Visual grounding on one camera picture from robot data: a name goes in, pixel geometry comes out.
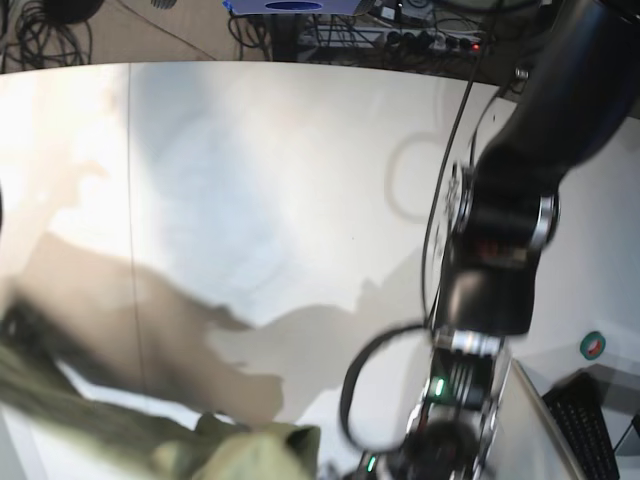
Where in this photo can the green t-shirt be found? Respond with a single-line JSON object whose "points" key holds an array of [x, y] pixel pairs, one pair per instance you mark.
{"points": [[33, 384]]}

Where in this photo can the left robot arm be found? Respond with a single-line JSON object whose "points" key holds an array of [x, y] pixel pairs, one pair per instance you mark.
{"points": [[501, 210]]}

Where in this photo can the black power strip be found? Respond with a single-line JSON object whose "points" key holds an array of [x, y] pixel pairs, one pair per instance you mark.
{"points": [[421, 42]]}

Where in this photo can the blue box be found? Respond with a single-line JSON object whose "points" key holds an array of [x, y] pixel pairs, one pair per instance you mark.
{"points": [[330, 7]]}

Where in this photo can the green tape roll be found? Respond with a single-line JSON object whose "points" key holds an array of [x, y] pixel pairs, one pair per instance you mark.
{"points": [[592, 345]]}

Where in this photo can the black keyboard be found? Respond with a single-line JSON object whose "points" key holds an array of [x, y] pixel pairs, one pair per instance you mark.
{"points": [[575, 406]]}

